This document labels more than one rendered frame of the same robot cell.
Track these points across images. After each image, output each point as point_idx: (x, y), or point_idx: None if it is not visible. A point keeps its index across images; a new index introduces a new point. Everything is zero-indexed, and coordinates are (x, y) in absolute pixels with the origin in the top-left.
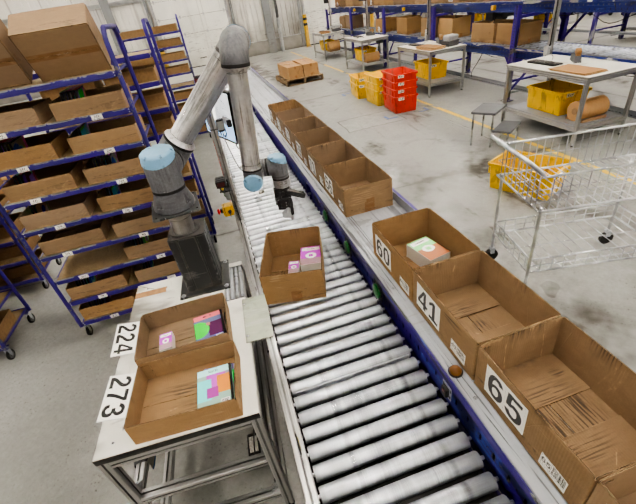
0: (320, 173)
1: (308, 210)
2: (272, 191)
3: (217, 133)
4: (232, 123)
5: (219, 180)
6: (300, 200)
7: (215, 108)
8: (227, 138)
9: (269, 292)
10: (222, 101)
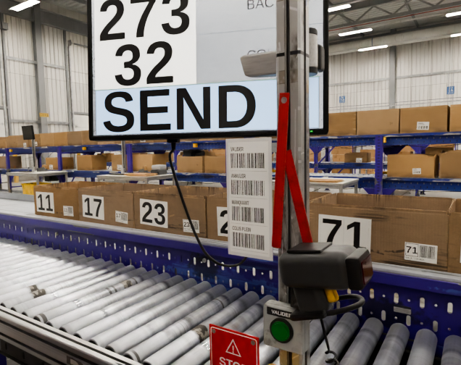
0: (418, 235)
1: (406, 339)
2: (233, 321)
3: (308, 72)
4: (325, 61)
5: (350, 250)
6: (346, 322)
7: (201, 40)
8: (251, 128)
9: None
10: (273, 3)
